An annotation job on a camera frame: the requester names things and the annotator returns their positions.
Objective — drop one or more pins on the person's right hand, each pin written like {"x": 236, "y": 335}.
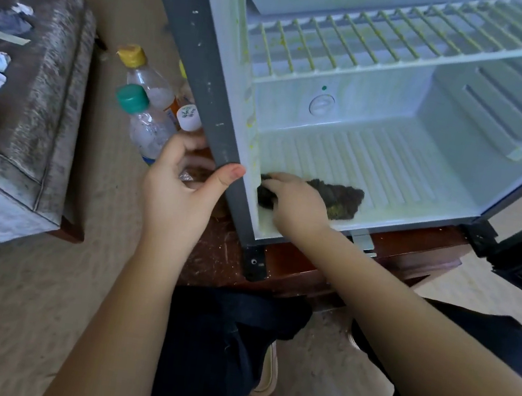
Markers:
{"x": 298, "y": 210}

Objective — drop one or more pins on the person's left hand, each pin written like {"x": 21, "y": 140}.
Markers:
{"x": 178, "y": 203}

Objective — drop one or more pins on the dark grey cloth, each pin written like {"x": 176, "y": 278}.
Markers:
{"x": 338, "y": 201}

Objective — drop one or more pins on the green cap water bottle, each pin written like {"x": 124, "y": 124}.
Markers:
{"x": 144, "y": 131}

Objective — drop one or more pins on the brown tea bottle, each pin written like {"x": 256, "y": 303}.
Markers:
{"x": 188, "y": 115}

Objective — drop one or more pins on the orange soda bottle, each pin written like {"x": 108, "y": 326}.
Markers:
{"x": 147, "y": 78}

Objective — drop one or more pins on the grey mini fridge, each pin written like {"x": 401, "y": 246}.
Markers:
{"x": 192, "y": 69}

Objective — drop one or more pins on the person's right forearm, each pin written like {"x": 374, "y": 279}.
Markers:
{"x": 432, "y": 355}

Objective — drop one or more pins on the person's left forearm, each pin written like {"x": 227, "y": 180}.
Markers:
{"x": 115, "y": 340}

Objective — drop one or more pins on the person's dark trousers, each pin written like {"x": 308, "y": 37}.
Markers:
{"x": 209, "y": 363}

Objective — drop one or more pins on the person's left foot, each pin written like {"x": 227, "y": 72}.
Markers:
{"x": 268, "y": 371}

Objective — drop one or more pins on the dark red wooden stand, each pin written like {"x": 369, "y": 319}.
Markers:
{"x": 408, "y": 250}

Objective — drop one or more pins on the grey velvet sofa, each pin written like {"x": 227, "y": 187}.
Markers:
{"x": 20, "y": 123}

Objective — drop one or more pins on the paper slip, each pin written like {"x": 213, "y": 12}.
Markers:
{"x": 10, "y": 37}

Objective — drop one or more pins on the grey garment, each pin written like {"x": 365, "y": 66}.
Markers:
{"x": 5, "y": 21}

